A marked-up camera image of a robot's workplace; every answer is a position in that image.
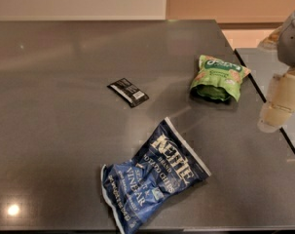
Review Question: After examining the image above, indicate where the green snack bag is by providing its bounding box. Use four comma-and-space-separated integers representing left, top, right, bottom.
190, 55, 250, 101

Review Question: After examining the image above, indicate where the black rxbar chocolate bar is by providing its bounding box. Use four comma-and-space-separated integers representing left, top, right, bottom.
108, 78, 149, 107

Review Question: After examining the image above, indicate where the blue Kettle chip bag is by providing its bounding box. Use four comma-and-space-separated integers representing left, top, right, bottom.
100, 118, 211, 234

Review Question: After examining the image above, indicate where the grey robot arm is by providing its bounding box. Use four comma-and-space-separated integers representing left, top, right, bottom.
258, 10, 295, 133

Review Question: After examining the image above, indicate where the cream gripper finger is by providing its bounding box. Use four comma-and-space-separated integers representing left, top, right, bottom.
258, 67, 295, 133

